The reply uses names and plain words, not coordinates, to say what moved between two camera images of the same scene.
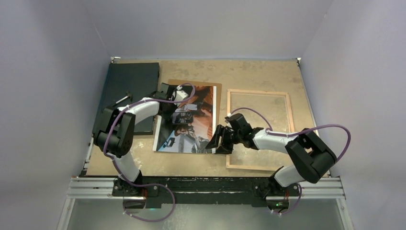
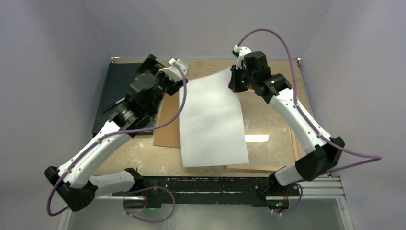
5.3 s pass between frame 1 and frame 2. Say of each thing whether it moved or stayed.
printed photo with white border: moved
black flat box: stayed
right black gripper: moved
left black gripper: moved
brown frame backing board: moved
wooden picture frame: stayed
